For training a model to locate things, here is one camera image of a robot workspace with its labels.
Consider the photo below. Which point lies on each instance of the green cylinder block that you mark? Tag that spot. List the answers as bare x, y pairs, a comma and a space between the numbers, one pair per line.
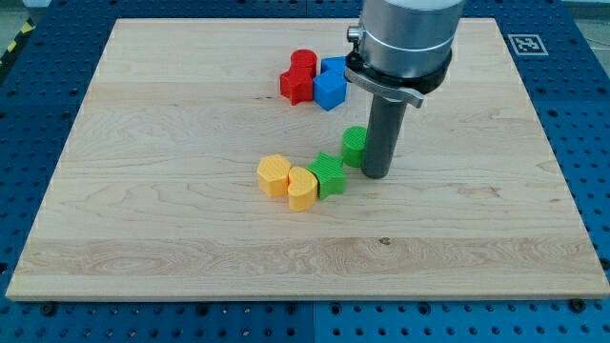
353, 145

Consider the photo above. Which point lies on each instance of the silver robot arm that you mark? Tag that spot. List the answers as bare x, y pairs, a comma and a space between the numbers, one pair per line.
402, 48

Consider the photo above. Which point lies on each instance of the yellow heart block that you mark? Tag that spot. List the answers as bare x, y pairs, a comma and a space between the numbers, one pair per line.
302, 189

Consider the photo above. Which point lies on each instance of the green star block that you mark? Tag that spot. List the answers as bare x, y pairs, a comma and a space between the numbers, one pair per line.
328, 170

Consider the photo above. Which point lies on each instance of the yellow hexagon block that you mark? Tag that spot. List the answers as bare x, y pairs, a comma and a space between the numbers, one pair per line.
273, 175

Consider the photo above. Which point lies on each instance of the red star block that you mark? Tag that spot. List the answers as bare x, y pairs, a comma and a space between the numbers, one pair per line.
297, 85

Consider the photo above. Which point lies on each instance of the wooden board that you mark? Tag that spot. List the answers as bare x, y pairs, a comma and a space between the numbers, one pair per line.
155, 195

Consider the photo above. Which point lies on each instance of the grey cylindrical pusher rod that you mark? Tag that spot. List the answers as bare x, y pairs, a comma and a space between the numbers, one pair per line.
385, 120

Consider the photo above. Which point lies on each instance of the blue block behind cube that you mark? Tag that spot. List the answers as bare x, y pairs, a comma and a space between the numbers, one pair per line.
335, 64

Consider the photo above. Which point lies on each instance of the red cylinder block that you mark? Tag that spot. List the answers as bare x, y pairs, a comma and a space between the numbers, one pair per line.
304, 60

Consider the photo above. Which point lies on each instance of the fiducial marker tag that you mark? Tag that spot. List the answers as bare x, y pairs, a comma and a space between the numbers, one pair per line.
525, 44

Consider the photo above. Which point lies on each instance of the black yellow hazard tape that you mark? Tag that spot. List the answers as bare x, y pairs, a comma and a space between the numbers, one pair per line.
17, 44

